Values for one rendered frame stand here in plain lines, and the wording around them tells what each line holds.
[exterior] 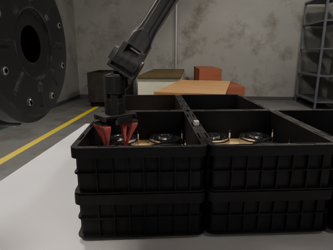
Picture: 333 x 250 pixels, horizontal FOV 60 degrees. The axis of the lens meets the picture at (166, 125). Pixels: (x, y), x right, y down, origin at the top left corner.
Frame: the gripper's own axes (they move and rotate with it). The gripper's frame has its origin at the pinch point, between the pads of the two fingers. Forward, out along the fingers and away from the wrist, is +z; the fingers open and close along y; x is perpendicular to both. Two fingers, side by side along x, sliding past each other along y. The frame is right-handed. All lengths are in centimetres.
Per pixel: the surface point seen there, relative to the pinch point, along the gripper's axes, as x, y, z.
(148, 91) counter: -318, -249, 35
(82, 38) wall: -636, -283, -60
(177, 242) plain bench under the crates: 26.4, 0.0, 17.1
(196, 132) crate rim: 19.9, -11.7, -6.0
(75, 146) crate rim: 10.9, 16.4, -5.6
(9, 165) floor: -248, -18, 88
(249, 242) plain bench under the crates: 37.0, -12.6, 16.9
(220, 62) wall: -395, -524, -8
